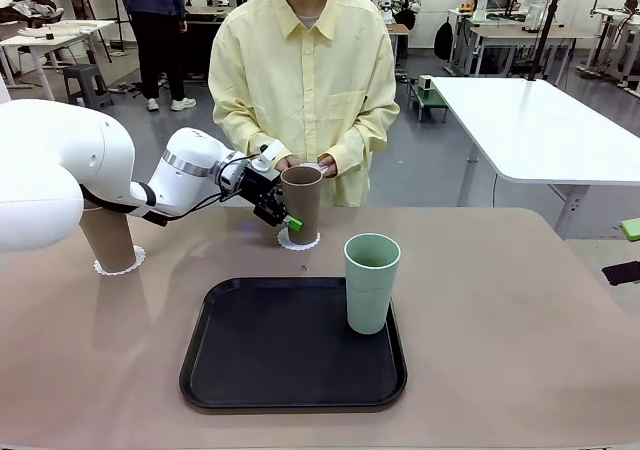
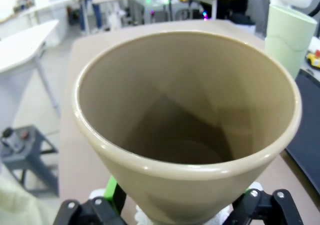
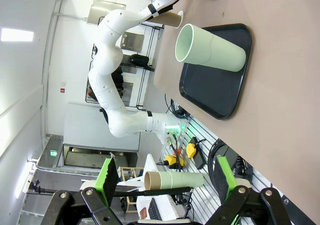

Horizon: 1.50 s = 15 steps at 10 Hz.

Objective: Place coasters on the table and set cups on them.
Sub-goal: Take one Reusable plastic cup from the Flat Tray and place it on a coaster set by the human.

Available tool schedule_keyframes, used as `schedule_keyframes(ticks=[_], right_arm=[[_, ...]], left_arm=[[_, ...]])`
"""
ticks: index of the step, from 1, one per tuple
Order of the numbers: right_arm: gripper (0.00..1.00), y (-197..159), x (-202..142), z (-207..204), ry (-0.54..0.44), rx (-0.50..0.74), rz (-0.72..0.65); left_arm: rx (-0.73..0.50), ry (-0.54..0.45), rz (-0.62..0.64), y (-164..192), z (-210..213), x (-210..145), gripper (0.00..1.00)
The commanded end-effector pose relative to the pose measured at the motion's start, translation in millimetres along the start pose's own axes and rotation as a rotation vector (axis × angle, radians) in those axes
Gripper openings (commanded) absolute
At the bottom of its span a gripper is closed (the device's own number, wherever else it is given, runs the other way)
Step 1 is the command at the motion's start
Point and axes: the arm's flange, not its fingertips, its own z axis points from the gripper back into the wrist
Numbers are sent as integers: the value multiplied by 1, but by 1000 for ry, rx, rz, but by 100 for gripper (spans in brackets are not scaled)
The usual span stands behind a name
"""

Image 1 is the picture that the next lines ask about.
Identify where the black backpack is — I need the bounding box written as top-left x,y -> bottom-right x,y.
433,21 -> 455,62

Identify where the person's right forearm yellow sleeve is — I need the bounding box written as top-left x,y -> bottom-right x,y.
212,104 -> 281,171

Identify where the grey plastic step stool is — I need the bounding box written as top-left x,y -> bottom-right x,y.
62,63 -> 115,109

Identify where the large white table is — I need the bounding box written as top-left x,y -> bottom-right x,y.
430,76 -> 640,231

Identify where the white background desk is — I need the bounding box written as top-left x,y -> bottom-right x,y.
0,19 -> 117,102

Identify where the green step stool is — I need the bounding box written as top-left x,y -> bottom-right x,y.
409,82 -> 450,122

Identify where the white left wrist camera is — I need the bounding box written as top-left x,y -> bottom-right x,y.
249,139 -> 285,174

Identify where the tall mint green cup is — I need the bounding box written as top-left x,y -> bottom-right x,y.
343,233 -> 402,335

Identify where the person in dark blue top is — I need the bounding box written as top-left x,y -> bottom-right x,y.
118,0 -> 198,113

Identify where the white lace paper coaster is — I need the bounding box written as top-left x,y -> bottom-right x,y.
93,244 -> 147,276
276,229 -> 321,252

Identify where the white height-adjustable desk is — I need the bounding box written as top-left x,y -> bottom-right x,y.
589,7 -> 640,89

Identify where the person in yellow shirt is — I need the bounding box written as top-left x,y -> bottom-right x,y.
209,0 -> 401,209

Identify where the grey background workbench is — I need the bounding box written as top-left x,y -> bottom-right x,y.
464,24 -> 595,79

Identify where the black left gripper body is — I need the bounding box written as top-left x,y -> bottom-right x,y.
238,162 -> 289,227

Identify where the pile of clothes and bags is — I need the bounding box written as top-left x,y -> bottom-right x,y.
0,0 -> 65,26

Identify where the black plastic serving tray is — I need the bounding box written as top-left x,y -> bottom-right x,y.
179,276 -> 408,414

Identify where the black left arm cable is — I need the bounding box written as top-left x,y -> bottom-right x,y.
164,154 -> 261,227

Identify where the person's left forearm yellow sleeve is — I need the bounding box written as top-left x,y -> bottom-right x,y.
324,109 -> 401,179

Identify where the tall brown cup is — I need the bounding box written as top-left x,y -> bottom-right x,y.
279,165 -> 324,246
79,204 -> 137,274

